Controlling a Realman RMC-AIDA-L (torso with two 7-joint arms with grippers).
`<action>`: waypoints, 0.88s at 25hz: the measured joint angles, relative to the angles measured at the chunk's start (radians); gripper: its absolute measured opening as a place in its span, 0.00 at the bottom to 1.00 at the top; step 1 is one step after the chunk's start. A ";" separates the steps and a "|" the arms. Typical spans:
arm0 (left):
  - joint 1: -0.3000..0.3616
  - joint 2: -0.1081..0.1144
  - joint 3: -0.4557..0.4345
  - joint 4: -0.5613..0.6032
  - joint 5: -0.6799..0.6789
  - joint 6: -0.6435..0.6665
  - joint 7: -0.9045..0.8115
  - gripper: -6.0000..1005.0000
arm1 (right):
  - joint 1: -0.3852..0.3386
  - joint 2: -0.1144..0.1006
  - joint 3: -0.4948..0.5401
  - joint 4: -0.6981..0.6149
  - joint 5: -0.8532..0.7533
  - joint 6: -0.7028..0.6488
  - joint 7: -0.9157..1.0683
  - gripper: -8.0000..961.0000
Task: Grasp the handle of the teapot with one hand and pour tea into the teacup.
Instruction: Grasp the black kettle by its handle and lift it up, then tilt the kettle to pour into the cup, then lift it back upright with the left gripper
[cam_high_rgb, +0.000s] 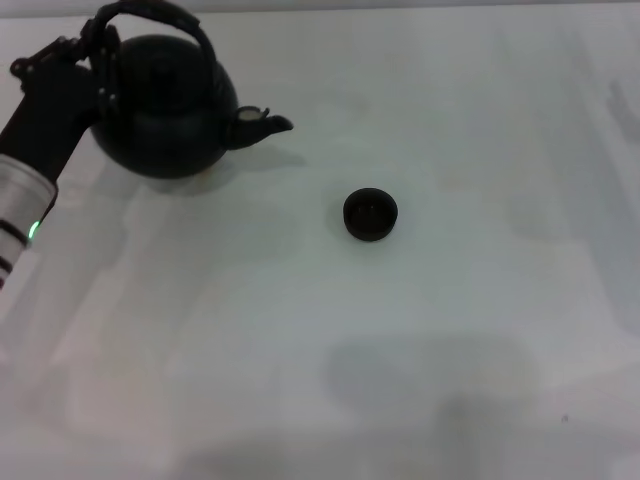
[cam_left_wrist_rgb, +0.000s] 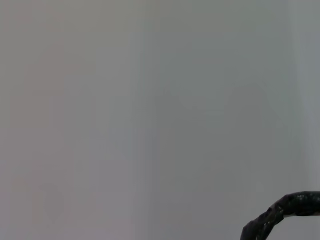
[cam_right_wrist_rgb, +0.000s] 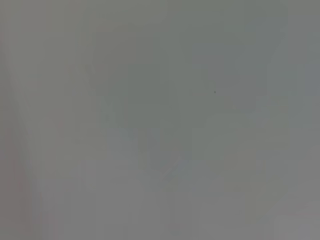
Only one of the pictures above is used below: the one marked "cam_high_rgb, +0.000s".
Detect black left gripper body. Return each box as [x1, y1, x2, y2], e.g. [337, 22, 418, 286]
[0, 61, 102, 185]

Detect black teapot with hoop handle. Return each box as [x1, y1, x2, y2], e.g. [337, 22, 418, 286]
[88, 0, 295, 182]

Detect small dark teacup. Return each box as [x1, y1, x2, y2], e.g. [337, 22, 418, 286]
[342, 186, 400, 244]

